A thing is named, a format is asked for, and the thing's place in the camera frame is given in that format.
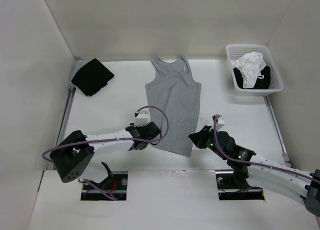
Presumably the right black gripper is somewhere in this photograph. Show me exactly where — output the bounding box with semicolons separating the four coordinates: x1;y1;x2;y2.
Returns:
188;125;228;160

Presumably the grey tank top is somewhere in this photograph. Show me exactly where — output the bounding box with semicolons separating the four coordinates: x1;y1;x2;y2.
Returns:
145;57;202;157

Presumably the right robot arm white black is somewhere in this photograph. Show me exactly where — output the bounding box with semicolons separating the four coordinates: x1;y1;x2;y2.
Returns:
188;126;320;216

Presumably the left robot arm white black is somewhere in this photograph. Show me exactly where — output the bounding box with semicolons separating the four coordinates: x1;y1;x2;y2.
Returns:
49;122;162;183

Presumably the folded black tank top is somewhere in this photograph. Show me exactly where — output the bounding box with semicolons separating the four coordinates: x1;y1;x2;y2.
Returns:
69;58;115;97

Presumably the black tank top in basket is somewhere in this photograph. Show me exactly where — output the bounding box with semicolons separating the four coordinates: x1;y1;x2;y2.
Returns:
233;66;271;90

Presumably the white tank top in basket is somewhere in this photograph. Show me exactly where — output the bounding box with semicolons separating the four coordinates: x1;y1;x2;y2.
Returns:
232;52;267;89

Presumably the white plastic basket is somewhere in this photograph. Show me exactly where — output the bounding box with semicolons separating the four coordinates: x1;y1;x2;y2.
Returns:
225;44;284;96

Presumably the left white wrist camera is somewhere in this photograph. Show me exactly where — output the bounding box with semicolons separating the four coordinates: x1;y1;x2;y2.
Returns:
134;111;149;127

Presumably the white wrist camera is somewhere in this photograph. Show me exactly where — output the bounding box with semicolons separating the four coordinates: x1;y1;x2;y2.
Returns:
212;114;225;131
134;111;149;127

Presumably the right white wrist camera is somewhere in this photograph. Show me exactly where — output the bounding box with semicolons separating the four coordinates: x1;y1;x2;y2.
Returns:
212;114;225;131

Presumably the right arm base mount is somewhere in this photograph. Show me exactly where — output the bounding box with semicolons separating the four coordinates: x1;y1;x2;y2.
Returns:
215;170;265;200

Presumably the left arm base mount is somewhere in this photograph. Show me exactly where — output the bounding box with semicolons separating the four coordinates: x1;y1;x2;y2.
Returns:
78;162;129;201

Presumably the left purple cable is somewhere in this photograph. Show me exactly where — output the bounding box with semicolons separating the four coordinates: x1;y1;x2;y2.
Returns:
41;106;171;200

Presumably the left metal table rail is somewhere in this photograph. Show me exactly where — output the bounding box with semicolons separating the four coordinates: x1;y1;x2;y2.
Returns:
48;86;76;170

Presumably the metal table rail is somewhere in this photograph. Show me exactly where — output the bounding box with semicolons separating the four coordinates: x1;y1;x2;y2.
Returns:
48;86;76;170
263;96;292;167

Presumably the right metal table rail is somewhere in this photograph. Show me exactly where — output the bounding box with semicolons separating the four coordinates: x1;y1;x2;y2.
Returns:
263;96;292;167

